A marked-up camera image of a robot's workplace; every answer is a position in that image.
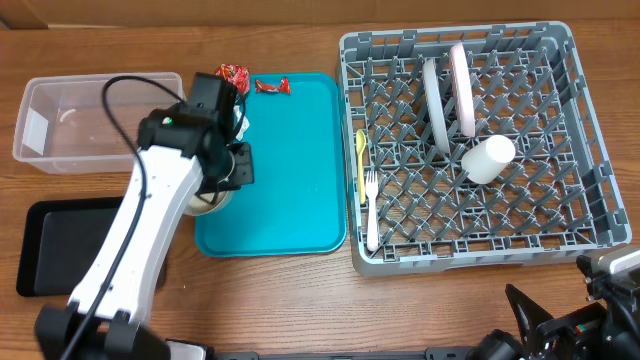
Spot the teal plastic tray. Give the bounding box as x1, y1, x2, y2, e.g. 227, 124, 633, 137
194, 73, 347, 258

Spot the clear plastic bin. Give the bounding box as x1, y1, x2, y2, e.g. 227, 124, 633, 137
13, 72, 185, 174

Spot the pink round plate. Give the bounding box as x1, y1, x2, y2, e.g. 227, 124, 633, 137
449, 42, 476, 137

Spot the small red sauce packet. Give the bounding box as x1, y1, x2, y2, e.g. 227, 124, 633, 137
254, 77, 291, 95

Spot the black tray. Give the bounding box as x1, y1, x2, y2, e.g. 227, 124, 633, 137
16, 197, 122, 297

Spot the white round plate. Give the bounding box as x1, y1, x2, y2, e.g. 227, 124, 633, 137
422, 59, 450, 154

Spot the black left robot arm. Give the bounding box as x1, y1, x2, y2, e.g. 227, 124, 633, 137
35, 104, 254, 359

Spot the grey bowl of rice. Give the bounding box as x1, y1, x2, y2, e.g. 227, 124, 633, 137
184, 155, 221, 216

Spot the grey dishwasher rack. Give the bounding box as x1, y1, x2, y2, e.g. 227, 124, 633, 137
338, 21, 639, 276

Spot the red snack wrapper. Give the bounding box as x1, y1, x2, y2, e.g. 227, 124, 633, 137
214, 64, 250, 95

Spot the white plastic fork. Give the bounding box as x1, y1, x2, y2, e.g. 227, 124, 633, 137
365, 170, 379, 252

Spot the yellow plastic spoon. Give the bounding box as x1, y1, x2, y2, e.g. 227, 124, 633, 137
355, 129, 367, 205

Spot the white plastic cup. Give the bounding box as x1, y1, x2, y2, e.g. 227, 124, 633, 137
461, 135, 516, 185

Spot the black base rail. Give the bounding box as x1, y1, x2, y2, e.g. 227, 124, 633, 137
164, 339, 481, 360

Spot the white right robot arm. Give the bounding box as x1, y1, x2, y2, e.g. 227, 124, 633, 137
466, 246, 639, 360

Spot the white napkin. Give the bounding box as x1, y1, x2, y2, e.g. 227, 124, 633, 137
234, 105, 250, 141

